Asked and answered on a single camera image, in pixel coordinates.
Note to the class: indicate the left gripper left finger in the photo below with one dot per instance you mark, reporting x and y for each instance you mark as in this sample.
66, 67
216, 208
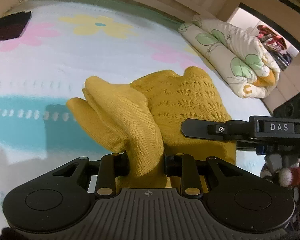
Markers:
111, 167

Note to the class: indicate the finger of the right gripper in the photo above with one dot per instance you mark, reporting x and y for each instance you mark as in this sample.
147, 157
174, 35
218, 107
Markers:
202, 129

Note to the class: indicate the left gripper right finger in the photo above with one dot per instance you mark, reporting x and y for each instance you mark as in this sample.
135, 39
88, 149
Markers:
184, 167

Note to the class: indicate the yellow knitted sweater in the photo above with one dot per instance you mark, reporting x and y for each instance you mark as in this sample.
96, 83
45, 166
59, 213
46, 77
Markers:
144, 118

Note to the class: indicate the colourful clothes pile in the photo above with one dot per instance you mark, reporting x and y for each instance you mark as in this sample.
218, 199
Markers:
277, 46

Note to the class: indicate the folded floral quilt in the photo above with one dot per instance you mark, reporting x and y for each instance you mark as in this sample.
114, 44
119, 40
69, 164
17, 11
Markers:
239, 58

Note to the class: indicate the floral bed sheet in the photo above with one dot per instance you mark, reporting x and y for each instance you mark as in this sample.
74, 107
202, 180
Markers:
65, 42

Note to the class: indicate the dark folded garment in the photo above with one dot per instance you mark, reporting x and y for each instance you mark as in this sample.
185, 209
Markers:
12, 26

